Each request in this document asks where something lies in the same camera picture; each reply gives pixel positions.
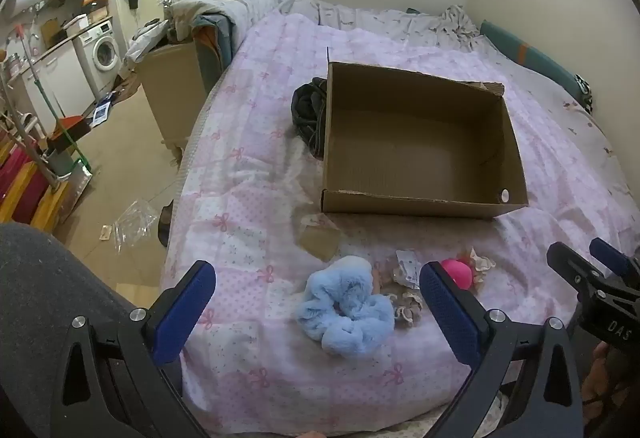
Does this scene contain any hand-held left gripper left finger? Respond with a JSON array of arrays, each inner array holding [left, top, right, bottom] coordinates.
[[50, 261, 217, 438]]

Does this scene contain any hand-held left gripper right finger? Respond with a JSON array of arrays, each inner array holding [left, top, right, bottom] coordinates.
[[419, 261, 586, 438]]

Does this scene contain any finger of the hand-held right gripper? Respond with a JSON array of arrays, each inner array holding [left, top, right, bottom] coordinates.
[[589, 238, 640, 281], [546, 242, 603, 296]]

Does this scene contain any pink plush toy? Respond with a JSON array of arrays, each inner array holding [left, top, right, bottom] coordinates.
[[440, 258, 475, 291]]

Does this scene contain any beige frilly scrunchie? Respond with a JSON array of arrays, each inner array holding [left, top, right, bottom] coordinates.
[[462, 248, 496, 281]]

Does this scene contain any blue fluffy scrunchie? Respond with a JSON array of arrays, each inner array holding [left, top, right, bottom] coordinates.
[[298, 255, 396, 358]]

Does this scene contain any brown cardboard tube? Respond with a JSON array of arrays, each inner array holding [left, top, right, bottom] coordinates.
[[299, 213, 342, 263]]

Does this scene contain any brown cardboard box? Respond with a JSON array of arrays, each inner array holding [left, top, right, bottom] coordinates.
[[320, 46, 529, 220]]

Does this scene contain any person's right hand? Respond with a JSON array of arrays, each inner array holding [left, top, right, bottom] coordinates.
[[582, 343, 640, 424]]

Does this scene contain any beige crochet scrunchie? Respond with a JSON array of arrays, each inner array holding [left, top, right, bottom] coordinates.
[[372, 261, 427, 330]]

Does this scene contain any crumpled white wrapper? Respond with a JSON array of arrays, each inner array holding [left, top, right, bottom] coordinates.
[[392, 249, 423, 290]]

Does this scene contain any dark shoe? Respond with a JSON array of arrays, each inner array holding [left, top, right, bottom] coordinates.
[[157, 199, 175, 247]]

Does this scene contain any clear plastic bag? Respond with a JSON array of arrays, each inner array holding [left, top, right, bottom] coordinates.
[[112, 199, 159, 252]]

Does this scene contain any small black patterned item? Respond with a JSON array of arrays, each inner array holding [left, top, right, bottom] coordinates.
[[574, 74, 595, 112]]

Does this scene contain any pink bow-print blanket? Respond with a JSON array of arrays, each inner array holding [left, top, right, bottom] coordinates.
[[162, 11, 640, 436]]

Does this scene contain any grey bucket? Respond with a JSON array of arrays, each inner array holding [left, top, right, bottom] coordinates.
[[46, 137, 77, 178]]

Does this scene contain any red and yellow rack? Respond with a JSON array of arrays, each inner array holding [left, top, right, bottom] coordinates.
[[0, 125, 67, 235]]

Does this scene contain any teal bed board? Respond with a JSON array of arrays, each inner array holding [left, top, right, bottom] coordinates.
[[480, 21, 593, 105]]

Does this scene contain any wooden bedside cabinet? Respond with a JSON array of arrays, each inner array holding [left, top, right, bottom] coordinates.
[[136, 41, 211, 165]]

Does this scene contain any dark cloth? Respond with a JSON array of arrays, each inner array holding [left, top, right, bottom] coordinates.
[[291, 77, 329, 161]]

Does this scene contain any white kitchen counter cabinet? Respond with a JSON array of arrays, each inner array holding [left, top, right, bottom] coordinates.
[[19, 37, 97, 130]]

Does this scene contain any white washing machine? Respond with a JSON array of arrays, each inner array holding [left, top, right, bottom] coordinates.
[[80, 21, 122, 88]]

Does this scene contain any white patterned bedsheet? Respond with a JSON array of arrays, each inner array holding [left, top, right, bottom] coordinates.
[[277, 0, 640, 229]]

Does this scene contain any white folded quilt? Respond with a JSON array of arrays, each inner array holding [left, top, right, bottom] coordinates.
[[169, 0, 292, 46]]

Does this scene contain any green-handled mop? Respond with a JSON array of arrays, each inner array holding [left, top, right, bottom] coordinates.
[[16, 25, 94, 175]]

